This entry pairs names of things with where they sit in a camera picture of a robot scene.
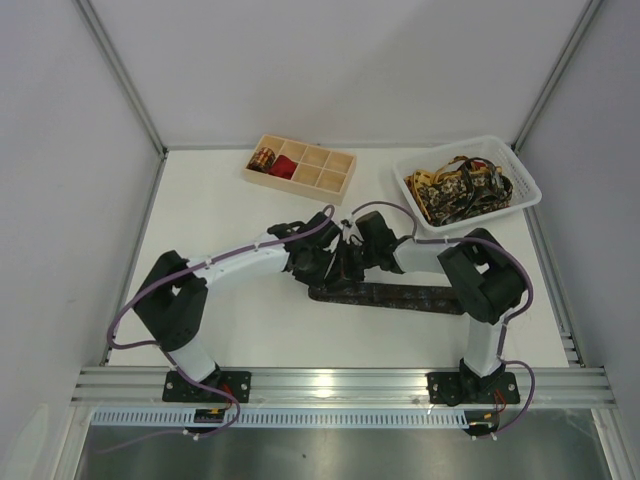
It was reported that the brown blue-flowered tie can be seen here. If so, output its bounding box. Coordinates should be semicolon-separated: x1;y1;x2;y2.
308;282;465;316

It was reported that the white plastic basket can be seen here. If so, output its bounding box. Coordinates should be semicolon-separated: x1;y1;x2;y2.
393;135;542;234

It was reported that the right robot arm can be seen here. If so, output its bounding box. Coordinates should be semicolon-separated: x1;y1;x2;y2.
325;211;531;400

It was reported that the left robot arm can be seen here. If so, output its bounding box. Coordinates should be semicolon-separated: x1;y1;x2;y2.
133;208;341;388

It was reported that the yellow patterned tie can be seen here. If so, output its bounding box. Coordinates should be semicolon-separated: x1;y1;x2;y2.
404;156;472;214

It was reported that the rolled red tie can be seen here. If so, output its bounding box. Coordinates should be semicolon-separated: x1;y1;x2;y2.
268;155;298;180

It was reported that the rolled brown patterned tie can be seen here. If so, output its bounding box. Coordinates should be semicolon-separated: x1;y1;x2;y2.
247;147;276;173

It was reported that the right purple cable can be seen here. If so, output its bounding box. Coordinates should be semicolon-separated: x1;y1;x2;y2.
352;200;539;444

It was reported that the purple cable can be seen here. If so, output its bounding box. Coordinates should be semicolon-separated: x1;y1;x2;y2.
94;204;336;454
352;200;539;444

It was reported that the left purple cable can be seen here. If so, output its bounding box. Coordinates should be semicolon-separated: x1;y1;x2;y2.
94;204;336;454

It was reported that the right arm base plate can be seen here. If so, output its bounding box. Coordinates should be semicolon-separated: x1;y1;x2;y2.
426;370;521;406

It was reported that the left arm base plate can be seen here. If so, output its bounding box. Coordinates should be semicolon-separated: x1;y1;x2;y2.
162;370;252;404

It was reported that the white slotted cable duct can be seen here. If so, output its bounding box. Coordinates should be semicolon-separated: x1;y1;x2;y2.
91;407;469;429

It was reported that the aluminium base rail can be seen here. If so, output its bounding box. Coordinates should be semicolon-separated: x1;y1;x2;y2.
71;366;616;409

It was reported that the right aluminium frame post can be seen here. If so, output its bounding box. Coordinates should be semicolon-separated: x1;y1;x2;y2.
511;0;606;155

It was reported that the aluminium frame post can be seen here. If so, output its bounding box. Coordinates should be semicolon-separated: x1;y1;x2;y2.
511;0;606;155
72;0;168;160

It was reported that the left aluminium frame post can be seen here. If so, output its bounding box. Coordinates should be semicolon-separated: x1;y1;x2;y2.
72;0;168;160

